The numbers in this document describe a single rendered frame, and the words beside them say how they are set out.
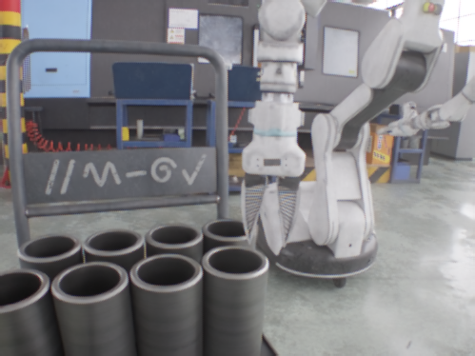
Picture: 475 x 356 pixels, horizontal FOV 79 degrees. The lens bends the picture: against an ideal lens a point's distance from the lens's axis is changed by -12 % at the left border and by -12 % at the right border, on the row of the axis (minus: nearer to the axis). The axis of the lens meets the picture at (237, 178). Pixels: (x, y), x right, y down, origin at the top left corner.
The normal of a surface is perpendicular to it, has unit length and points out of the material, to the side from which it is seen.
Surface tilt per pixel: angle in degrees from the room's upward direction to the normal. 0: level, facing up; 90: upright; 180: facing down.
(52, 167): 82
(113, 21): 86
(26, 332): 90
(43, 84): 86
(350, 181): 61
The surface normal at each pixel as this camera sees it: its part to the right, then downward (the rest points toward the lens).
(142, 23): 0.19, 0.18
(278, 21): -0.18, 0.35
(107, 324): 0.65, 0.22
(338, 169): 0.25, -0.25
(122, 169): 0.38, 0.11
